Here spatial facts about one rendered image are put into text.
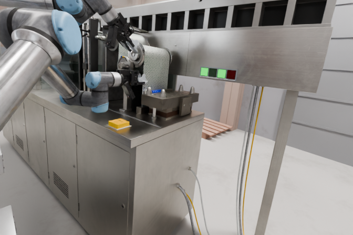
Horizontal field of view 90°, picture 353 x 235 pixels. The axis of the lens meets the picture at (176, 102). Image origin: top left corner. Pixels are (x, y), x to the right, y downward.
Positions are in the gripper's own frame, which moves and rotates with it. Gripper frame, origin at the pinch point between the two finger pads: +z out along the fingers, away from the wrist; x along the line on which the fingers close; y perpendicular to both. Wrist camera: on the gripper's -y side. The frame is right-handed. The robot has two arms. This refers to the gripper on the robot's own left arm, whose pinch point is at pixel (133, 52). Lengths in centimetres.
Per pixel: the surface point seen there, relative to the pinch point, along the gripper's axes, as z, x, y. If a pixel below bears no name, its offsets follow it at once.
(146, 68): 11.0, -4.5, -2.5
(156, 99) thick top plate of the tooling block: 15.8, -20.1, -18.1
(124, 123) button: 7.5, -17.8, -38.1
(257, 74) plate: 32, -61, 19
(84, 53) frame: -3.7, 39.0, -7.3
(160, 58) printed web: 15.7, -4.5, 10.8
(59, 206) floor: 65, 58, -110
